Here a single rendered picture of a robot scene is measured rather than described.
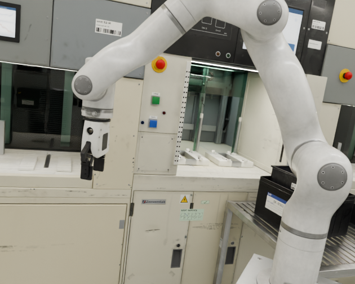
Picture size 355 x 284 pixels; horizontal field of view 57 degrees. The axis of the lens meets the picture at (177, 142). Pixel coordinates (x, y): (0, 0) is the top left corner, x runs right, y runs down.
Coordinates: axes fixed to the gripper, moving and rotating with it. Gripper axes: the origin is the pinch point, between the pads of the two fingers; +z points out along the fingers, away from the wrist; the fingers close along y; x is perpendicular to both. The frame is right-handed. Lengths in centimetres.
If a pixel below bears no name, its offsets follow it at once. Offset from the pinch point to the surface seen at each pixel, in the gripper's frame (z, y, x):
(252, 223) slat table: 25, 44, -54
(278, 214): 19, 43, -63
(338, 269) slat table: 25, 17, -79
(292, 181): 5, 45, -66
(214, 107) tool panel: -12, 162, -31
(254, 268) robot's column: 25, 8, -51
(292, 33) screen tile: -56, 77, -62
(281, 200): 13, 43, -63
